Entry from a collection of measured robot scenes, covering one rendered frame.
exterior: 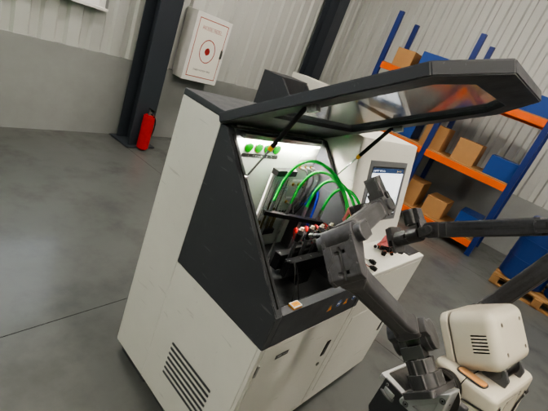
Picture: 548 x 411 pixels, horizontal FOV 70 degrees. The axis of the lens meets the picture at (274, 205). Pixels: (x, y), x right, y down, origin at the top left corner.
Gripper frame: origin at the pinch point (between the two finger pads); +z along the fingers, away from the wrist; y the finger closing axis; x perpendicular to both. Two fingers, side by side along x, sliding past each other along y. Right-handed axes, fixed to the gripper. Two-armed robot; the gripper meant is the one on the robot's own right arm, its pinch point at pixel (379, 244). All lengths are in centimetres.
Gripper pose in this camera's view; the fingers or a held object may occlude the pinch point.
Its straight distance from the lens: 166.8
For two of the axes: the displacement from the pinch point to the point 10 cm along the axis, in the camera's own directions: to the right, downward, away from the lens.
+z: -5.8, 2.9, 7.6
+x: -8.1, -0.7, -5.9
